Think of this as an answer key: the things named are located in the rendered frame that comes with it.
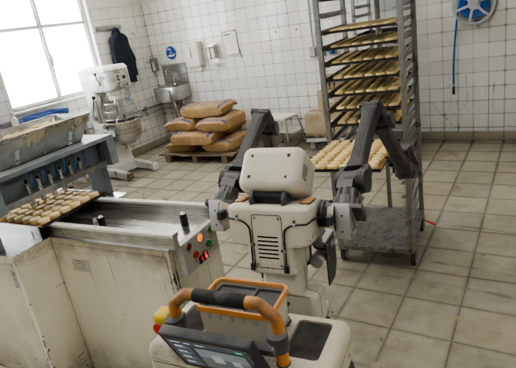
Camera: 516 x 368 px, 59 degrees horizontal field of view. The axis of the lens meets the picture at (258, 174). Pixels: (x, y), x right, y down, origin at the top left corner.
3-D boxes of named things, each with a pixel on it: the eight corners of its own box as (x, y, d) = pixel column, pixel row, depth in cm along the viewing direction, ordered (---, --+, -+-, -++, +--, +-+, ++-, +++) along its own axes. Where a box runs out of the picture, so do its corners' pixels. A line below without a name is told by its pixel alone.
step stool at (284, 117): (309, 144, 597) (305, 109, 583) (289, 154, 565) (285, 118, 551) (282, 142, 625) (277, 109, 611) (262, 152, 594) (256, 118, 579)
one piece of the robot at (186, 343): (296, 396, 113) (269, 355, 98) (178, 369, 128) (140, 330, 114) (306, 353, 120) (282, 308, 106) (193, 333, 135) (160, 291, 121)
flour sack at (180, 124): (188, 133, 590) (186, 121, 585) (164, 134, 612) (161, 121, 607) (219, 119, 647) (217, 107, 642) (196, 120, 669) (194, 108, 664)
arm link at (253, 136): (250, 100, 191) (273, 101, 188) (256, 124, 201) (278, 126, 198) (216, 180, 163) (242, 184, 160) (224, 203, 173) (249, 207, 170)
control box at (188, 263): (181, 275, 186) (174, 244, 181) (213, 246, 206) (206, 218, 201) (189, 276, 184) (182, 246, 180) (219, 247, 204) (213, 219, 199)
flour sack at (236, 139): (229, 153, 570) (227, 142, 565) (202, 154, 589) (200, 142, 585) (255, 137, 629) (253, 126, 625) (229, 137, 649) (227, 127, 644)
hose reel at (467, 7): (496, 90, 479) (497, -22, 444) (494, 93, 466) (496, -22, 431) (454, 92, 501) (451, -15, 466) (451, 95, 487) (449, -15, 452)
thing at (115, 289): (96, 381, 236) (44, 226, 208) (139, 338, 265) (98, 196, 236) (208, 416, 203) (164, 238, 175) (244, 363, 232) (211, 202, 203)
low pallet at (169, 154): (160, 162, 624) (158, 154, 620) (194, 144, 689) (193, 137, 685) (234, 163, 565) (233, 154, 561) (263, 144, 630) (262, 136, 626)
